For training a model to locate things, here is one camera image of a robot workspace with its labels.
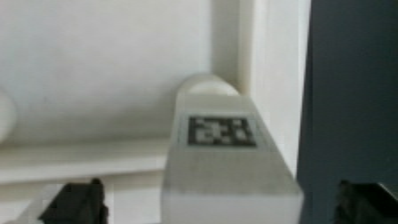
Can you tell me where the white table leg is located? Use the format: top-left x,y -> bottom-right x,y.
160,74 -> 304,224

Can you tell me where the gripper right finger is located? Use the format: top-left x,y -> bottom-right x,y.
334,180 -> 398,224

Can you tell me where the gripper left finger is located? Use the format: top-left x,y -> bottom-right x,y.
39,178 -> 108,224

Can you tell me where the white square tabletop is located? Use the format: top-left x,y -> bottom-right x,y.
0,0 -> 311,224

